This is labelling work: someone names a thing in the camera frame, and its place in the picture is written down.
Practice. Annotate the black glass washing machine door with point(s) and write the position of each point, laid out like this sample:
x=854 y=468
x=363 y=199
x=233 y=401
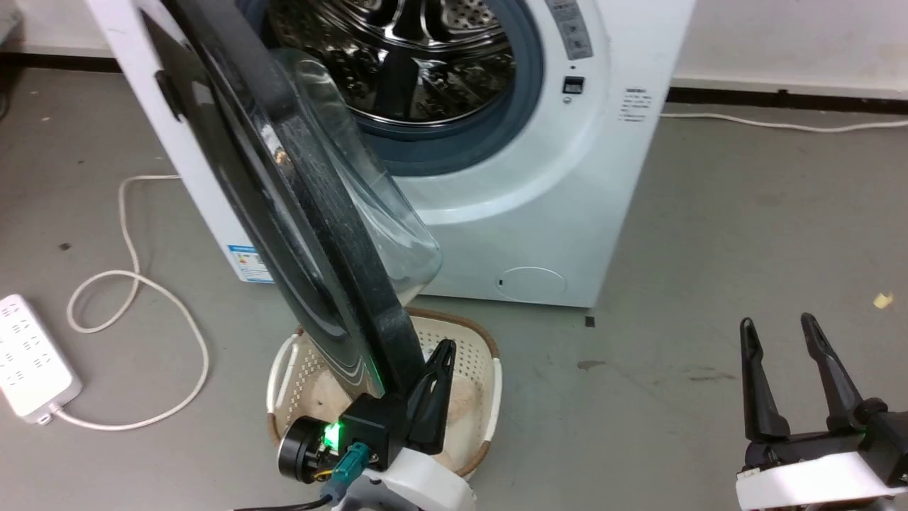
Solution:
x=234 y=177

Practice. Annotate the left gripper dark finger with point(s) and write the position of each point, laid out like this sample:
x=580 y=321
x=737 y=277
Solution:
x=429 y=411

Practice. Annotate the beige perforated laundry basket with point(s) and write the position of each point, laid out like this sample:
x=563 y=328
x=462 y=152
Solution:
x=469 y=355

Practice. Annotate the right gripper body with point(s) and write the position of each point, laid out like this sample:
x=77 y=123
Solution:
x=816 y=475

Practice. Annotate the small yellow paper scrap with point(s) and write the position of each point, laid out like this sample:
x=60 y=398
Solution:
x=882 y=300

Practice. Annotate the white power strip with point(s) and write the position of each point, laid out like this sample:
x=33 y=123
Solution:
x=28 y=362

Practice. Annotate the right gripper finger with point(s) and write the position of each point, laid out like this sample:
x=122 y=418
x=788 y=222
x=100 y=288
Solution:
x=837 y=390
x=762 y=404

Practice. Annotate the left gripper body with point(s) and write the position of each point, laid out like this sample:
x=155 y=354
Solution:
x=372 y=433

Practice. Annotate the small black text sticker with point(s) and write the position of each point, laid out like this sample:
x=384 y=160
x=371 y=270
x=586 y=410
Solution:
x=635 y=104

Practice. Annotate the grey rubber door gasket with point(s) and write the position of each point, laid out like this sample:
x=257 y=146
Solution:
x=526 y=85

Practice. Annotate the black door lock socket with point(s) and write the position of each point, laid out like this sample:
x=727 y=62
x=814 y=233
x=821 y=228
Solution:
x=573 y=85

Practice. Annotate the round drain filter cover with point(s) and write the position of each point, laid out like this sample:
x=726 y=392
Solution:
x=532 y=284

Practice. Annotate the steel washing machine drum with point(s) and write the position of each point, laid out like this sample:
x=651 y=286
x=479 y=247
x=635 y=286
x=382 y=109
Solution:
x=440 y=71

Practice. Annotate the white front-load washing machine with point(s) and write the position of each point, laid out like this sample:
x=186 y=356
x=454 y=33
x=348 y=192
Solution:
x=553 y=213

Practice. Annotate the blue energy label sticker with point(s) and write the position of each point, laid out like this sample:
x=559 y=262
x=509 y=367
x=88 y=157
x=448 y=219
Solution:
x=248 y=266

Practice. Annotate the grey instruction label strip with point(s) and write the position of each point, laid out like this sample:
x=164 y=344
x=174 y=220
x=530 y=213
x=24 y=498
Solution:
x=571 y=28

